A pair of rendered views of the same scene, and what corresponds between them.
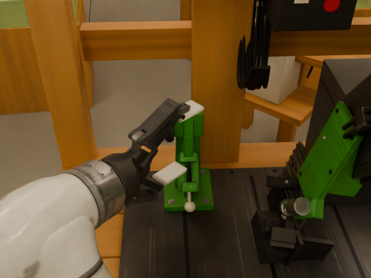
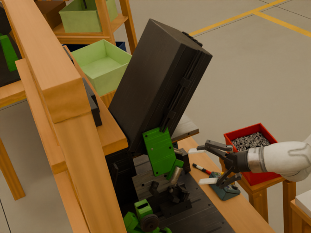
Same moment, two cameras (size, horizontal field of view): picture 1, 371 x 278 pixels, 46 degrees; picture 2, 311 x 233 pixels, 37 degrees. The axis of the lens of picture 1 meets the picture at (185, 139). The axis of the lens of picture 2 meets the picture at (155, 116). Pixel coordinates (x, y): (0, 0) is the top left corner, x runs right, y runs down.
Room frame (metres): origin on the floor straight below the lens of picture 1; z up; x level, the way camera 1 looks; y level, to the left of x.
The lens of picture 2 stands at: (1.04, 1.28, 2.38)
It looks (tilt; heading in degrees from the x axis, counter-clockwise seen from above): 33 degrees down; 257
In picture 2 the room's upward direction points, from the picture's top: 12 degrees counter-clockwise
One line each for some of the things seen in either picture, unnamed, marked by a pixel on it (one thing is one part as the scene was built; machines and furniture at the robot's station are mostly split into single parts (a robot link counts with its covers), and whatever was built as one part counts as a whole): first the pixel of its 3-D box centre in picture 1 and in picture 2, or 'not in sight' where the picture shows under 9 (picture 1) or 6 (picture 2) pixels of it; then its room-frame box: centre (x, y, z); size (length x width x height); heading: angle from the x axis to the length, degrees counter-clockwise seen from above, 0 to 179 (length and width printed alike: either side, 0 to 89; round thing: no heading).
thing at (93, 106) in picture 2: not in sight; (84, 109); (0.96, -0.09, 1.59); 0.15 x 0.07 x 0.07; 93
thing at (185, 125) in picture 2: not in sight; (154, 137); (0.65, -0.48, 1.11); 0.39 x 0.16 x 0.03; 3
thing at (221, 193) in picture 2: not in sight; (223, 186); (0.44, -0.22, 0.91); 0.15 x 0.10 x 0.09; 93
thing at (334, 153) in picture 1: (341, 157); (158, 147); (0.68, -0.32, 1.17); 0.13 x 0.12 x 0.20; 93
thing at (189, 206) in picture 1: (189, 198); not in sight; (0.77, -0.01, 0.96); 0.06 x 0.03 x 0.06; 3
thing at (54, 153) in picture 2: not in sight; (61, 96); (1.01, -0.38, 1.52); 0.90 x 0.25 x 0.04; 93
